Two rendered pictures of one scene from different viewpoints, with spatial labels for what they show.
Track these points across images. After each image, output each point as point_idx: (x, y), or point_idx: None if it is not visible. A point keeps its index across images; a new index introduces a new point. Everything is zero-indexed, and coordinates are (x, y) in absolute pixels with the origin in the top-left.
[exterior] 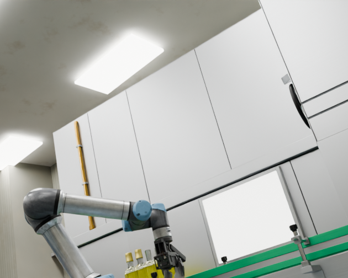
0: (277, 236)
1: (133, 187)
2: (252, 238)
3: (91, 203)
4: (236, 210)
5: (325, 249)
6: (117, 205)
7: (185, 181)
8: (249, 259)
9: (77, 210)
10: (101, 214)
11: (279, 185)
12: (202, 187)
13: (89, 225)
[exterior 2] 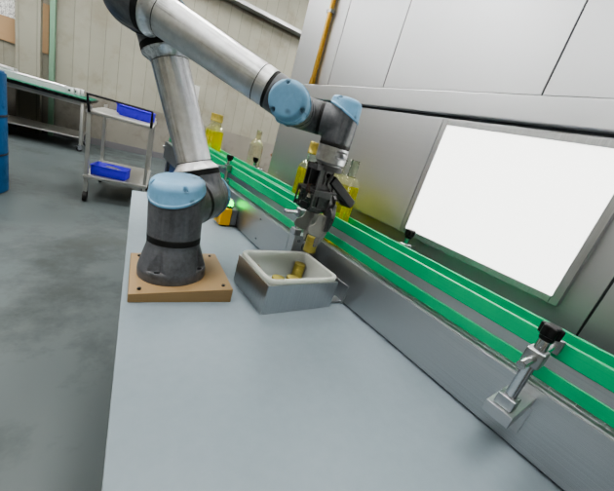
0: (515, 263)
1: (378, 48)
2: (474, 234)
3: (199, 40)
4: (484, 177)
5: (577, 390)
6: (246, 69)
7: (447, 77)
8: (432, 275)
9: (173, 43)
10: (216, 74)
11: (611, 188)
12: (464, 101)
13: (310, 78)
